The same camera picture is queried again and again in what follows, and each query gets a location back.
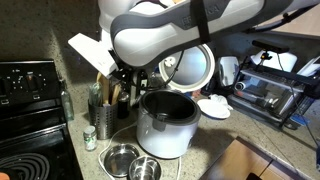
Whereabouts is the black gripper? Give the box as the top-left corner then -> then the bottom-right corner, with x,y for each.
109,50 -> 148,100

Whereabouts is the wooden spoon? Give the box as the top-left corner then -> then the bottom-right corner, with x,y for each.
111,83 -> 121,105

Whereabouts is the white rice cooker body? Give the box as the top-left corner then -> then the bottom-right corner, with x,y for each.
136,90 -> 201,159

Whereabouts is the white rice cooker lid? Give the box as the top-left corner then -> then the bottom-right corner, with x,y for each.
159,44 -> 215,93

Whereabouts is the dark oil bottle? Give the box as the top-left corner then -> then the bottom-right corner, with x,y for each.
118,91 -> 130,119

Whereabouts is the wooden spatula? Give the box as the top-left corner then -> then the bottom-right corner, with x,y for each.
97,72 -> 109,104

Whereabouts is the perforated steel utensil holder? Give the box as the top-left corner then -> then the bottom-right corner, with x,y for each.
88,104 -> 118,140

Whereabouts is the clear glass bottle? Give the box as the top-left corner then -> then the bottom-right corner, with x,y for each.
60,79 -> 74,121

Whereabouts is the small spice jar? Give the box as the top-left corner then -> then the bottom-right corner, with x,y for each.
83,126 -> 97,151

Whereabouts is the wide shallow steel bowl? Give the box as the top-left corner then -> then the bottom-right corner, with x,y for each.
103,144 -> 140,178

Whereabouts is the small steel bowl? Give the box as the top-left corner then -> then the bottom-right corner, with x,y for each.
128,156 -> 162,180

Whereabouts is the white plate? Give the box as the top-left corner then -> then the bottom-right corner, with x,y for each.
197,99 -> 230,119

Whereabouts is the black electric stove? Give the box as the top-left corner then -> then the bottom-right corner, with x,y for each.
0,60 -> 83,180

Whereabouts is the toaster oven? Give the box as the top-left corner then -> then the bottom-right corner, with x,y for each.
228,68 -> 320,128

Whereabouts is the white power cord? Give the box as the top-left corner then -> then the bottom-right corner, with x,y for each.
97,121 -> 183,180

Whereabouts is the black camera on stand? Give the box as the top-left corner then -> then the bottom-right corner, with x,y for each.
252,39 -> 289,60

